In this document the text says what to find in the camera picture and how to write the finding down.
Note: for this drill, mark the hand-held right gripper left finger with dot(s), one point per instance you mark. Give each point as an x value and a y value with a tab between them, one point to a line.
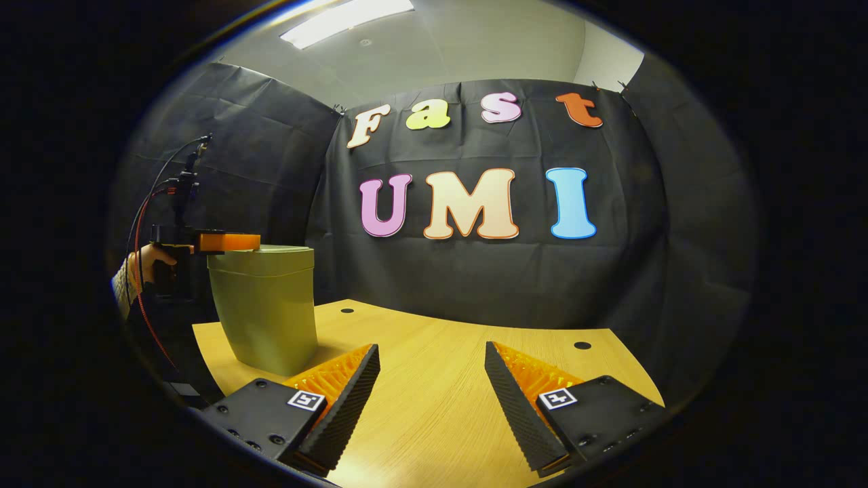
351	401

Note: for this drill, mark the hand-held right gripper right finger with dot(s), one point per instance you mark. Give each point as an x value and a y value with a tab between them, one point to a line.
515	410

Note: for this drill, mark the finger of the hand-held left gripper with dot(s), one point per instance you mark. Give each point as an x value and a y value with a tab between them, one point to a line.
227	242

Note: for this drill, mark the green desktop garbage bin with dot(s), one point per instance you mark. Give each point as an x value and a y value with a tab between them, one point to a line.
264	312

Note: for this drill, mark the wooden desktop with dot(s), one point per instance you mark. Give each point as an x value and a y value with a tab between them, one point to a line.
434	379

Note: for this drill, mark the black backdrop cloth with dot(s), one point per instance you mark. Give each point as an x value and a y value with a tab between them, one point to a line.
488	285

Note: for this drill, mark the ceiling light panel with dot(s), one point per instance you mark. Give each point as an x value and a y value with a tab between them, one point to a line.
346	20

